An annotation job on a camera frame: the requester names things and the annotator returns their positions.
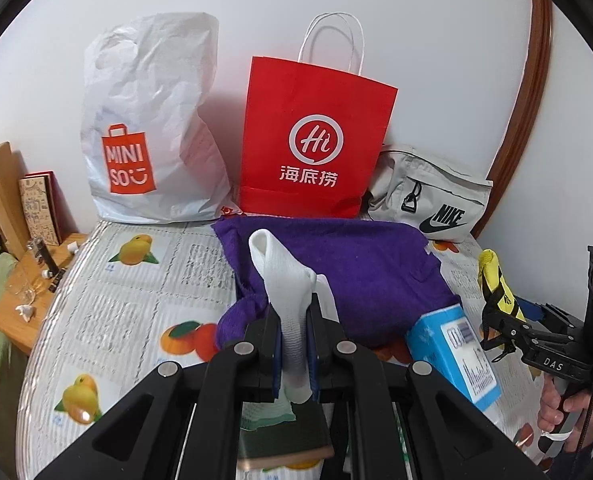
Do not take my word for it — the patterned notebook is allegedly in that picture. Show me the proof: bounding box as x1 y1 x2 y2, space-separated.
19 171 62 246

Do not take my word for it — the blue tissue pack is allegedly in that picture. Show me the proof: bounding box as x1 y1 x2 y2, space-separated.
405 304 501 412

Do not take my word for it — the wooden side table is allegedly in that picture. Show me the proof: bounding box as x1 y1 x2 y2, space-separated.
0 232 90 357

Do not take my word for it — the brown wooden door frame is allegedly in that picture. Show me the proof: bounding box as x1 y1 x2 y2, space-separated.
472 0 554 237

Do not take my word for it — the right hand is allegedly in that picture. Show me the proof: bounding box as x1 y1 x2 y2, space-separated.
537 374 593 453

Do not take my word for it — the grey Nike waist bag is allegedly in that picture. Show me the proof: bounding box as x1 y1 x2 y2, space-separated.
367 145 493 243

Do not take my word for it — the yellow adidas pouch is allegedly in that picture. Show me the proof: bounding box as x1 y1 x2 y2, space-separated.
477 248 528 364

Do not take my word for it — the red Haidilao paper bag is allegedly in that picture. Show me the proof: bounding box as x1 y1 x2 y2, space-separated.
239 12 397 218

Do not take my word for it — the dark green box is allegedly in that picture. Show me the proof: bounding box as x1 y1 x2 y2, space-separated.
237 400 335 471

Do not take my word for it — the fruit pattern table cover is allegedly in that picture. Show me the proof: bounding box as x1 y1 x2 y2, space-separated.
14 216 549 480

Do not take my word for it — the wooden chair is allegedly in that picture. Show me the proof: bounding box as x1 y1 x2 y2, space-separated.
0 142 30 259

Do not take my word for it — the green wet wipes pack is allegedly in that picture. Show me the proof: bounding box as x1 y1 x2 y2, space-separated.
240 394 297 431

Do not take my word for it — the purple towel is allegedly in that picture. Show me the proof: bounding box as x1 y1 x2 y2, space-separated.
212 216 461 349

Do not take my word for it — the white Miniso plastic bag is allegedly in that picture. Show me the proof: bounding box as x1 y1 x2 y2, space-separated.
80 13 238 224

